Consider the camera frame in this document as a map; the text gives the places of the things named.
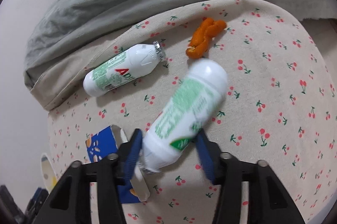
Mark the white green capless bottle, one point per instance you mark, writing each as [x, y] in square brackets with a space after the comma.
[186, 112]

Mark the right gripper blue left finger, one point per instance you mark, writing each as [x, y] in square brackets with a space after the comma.
[128, 155]

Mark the cherry print tablecloth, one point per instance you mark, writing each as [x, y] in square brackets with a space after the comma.
[279, 105]

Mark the blue torn cardboard box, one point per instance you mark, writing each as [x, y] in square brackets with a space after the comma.
[103, 146]

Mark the white green yogurt bottle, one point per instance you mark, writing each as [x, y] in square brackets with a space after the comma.
[136, 62]

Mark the orange peel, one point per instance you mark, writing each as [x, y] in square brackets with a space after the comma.
[203, 35]

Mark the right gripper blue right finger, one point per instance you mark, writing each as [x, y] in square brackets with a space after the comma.
[209, 156]

